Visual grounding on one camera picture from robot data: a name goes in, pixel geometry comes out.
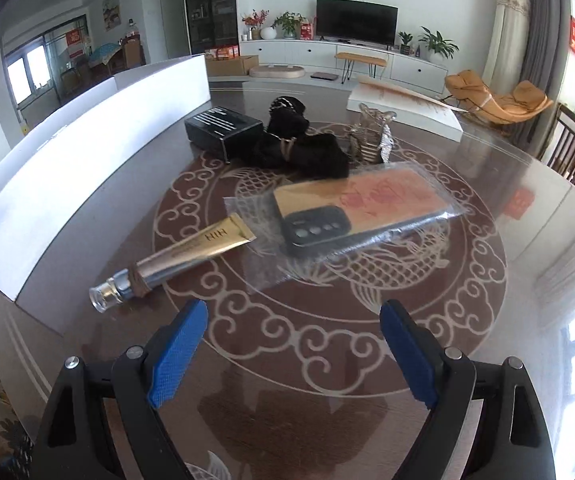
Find white cardboard box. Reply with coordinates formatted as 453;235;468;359
346;85;463;141

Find covered standing air conditioner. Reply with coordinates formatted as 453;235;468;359
482;0;532;93

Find large leafy potted plant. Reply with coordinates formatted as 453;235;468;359
419;26;459;64

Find dark glass cabinet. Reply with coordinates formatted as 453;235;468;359
182;0;238;56

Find table with blue cloth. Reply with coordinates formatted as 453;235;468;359
90;42;118;66

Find red door notice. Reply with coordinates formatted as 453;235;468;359
66;29;86;61

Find phone case in clear bag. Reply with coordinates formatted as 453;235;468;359
224;160;468;296

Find rhinestone clear hair claw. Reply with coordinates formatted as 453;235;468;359
350;103;397;164

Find green potted plant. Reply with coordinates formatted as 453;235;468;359
272;11;305;39

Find orange rocking chair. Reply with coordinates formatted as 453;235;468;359
445;70;554;126

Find round beige cushion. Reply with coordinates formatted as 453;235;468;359
249;64;305;80

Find black television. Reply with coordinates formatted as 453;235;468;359
316;0;399;47

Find orange bench stool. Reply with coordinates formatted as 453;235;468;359
335;51;388;81

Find grey curtain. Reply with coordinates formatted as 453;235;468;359
515;0;575;158

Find white storage box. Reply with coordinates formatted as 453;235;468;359
0;54;211;337

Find small black box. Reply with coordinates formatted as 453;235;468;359
184;105;263;164

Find paper sheet with red print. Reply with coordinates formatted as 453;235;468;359
357;76;468;113

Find gold cosmetic tube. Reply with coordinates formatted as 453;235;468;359
89;212;258;317

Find white television cabinet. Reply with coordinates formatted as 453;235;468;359
240;39;451;93

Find white door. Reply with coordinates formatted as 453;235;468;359
160;0;188;61

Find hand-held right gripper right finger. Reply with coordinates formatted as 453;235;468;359
380;299;555;480

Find black velvet scrunchie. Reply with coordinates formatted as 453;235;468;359
254;129;351;179

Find black hair clip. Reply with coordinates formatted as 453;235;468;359
266;93;309;134

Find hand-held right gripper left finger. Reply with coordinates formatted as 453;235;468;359
32;300;209;480

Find red flowers in vase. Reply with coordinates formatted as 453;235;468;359
242;9;271;41

